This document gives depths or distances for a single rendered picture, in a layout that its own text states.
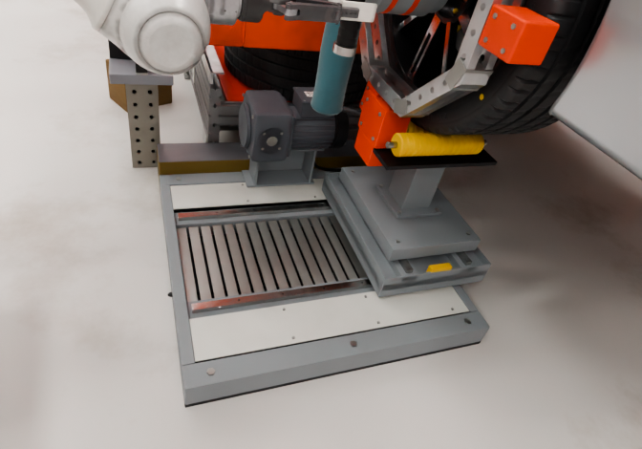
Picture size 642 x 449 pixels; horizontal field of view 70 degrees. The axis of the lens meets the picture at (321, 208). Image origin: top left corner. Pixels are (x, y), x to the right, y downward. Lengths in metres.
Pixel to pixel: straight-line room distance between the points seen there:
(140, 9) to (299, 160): 1.20
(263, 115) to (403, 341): 0.74
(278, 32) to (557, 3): 0.85
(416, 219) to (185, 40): 0.99
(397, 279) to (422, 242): 0.13
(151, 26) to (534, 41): 0.59
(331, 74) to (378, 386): 0.80
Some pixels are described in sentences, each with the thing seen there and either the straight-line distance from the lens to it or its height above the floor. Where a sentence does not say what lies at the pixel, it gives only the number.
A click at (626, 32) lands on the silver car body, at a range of 0.84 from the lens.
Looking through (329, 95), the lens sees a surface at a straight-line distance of 1.23.
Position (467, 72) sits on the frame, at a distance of 0.92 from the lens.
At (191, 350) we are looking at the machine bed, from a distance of 1.15.
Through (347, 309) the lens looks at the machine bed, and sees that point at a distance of 1.27.
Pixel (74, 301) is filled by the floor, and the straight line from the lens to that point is 1.38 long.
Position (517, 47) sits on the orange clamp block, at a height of 0.84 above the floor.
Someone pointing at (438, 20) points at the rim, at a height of 0.77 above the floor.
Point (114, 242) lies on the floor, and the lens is 1.52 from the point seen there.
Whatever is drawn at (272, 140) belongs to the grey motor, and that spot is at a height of 0.32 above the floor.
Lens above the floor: 1.04
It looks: 38 degrees down
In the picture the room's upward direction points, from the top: 13 degrees clockwise
